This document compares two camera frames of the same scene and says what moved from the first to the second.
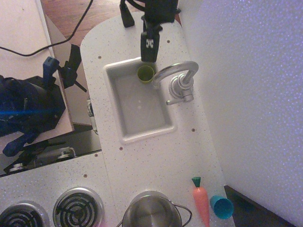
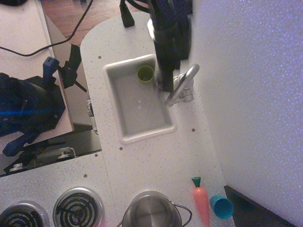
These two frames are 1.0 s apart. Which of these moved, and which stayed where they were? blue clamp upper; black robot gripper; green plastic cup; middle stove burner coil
Moved: black robot gripper
Stayed: blue clamp upper; green plastic cup; middle stove burner coil
